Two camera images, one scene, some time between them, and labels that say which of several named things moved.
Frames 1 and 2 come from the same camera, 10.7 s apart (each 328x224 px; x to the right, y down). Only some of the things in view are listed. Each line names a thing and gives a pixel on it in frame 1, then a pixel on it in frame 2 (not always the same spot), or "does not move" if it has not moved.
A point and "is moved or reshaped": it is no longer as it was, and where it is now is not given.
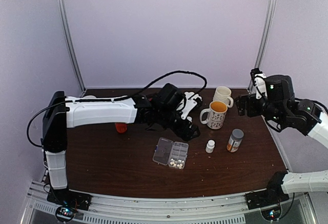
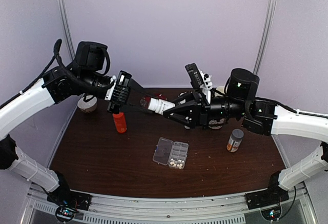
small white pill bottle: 210,146 is moved or reshaped
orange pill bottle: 121,127 does not move
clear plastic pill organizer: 172,154 does not move
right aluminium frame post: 269,29 does not move
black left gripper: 188,136 → 128,83
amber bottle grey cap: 235,140 does not move
